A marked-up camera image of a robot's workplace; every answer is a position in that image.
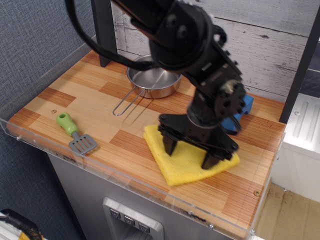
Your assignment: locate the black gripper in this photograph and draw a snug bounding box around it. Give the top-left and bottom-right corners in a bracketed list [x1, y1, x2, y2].
[158, 114, 239, 170]

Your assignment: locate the yellow cloth napkin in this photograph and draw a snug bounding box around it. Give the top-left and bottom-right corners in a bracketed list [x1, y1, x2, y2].
[143, 125, 240, 187]

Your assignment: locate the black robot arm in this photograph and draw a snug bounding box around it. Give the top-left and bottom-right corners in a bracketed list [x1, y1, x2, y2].
[115, 0, 246, 170]

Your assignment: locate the blue wooden arch block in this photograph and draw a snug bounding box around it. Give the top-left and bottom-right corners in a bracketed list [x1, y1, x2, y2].
[221, 94, 254, 135]

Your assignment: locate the stainless steel pot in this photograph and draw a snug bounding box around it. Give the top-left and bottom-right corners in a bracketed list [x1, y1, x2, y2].
[112, 67, 182, 117]

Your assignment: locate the silver dispenser button panel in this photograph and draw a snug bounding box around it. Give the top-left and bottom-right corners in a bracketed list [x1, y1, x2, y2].
[102, 197, 165, 240]

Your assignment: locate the white toy sink counter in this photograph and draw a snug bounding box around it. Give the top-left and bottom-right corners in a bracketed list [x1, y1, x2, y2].
[271, 93, 320, 202]

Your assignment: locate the green grey toy spatula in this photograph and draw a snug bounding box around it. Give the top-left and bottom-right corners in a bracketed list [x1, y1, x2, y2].
[56, 112, 97, 155]

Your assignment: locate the grey toy fridge cabinet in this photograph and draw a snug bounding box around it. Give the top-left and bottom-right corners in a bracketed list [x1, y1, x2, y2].
[49, 155, 231, 240]

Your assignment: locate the clear acrylic table guard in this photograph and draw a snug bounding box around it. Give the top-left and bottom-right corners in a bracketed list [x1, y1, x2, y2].
[7, 46, 289, 240]

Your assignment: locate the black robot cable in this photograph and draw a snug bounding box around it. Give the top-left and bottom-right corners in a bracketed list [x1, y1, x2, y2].
[65, 0, 161, 71]

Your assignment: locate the black left frame post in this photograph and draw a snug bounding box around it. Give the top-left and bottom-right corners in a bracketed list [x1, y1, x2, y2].
[90, 0, 118, 54]

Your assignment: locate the black frame post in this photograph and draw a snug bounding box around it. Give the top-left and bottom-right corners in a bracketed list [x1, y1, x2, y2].
[90, 0, 118, 54]
[279, 8, 320, 124]

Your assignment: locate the black right frame post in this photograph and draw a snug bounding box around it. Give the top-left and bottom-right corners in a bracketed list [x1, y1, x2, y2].
[279, 8, 320, 124]

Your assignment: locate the black hose with yellow object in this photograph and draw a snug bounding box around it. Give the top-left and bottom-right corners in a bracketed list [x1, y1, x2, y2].
[0, 214, 43, 240]

